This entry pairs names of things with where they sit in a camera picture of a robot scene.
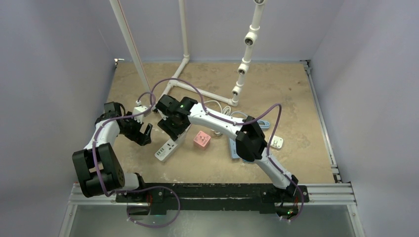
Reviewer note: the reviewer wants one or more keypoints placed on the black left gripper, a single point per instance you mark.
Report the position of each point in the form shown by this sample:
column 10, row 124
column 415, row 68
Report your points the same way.
column 139, row 138

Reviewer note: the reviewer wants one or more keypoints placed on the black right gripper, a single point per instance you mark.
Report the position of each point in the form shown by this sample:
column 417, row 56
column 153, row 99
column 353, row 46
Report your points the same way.
column 173, row 127

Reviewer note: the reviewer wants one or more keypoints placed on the white USB power strip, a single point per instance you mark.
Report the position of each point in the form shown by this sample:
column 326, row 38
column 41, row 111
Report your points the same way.
column 170, row 147

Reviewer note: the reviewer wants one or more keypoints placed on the pink cube adapter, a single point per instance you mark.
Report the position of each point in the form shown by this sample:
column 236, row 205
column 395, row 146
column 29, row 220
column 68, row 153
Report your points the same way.
column 202, row 140

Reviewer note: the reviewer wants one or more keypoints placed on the light blue power strip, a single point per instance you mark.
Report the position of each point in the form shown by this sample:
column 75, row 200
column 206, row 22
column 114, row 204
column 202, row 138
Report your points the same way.
column 233, row 150

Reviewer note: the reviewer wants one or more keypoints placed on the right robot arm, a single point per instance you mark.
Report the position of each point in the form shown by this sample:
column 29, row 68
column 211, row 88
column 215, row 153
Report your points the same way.
column 250, row 140

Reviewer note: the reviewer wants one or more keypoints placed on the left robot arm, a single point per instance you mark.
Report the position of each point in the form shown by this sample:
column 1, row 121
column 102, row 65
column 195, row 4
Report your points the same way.
column 97, row 168

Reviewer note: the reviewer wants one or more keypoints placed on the blue flat plug adapter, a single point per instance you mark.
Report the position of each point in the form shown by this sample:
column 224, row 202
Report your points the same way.
column 248, row 161

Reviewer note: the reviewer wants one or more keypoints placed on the white flat plug adapter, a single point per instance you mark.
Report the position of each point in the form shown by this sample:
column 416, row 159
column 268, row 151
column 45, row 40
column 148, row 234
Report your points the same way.
column 276, row 142

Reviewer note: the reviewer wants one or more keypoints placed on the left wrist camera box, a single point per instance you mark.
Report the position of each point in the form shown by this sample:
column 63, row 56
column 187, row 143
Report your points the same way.
column 139, row 112

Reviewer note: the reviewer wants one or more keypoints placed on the white PVC pipe frame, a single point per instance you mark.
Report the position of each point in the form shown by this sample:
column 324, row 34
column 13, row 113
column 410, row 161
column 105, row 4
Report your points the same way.
column 242, row 70

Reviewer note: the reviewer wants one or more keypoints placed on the aluminium rail right table edge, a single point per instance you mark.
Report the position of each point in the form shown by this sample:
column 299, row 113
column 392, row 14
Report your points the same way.
column 331, row 156

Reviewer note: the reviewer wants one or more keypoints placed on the aluminium front rail frame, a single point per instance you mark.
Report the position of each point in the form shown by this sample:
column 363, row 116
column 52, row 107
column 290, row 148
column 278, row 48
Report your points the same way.
column 331, row 212

